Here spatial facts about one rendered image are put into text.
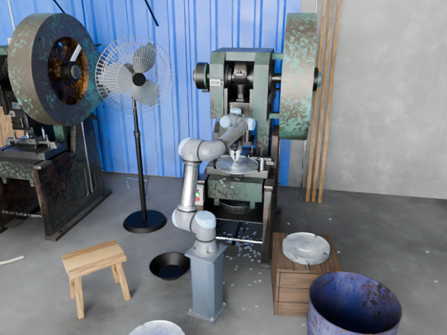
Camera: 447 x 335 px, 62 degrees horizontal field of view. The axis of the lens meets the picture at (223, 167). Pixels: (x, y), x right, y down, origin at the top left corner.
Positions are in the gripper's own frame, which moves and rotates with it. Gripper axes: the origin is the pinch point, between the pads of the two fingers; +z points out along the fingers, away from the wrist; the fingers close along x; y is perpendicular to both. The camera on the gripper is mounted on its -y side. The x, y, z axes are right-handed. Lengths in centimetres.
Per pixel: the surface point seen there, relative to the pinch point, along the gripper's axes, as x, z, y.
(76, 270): 82, 46, -75
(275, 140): -24, 0, 48
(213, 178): 15.7, 15.7, 1.7
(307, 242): -51, 41, -29
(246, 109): -5.3, -32.2, 14.8
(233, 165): 0.0, 1.5, -5.5
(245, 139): -4.9, -11.4, 12.5
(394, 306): -91, 38, -82
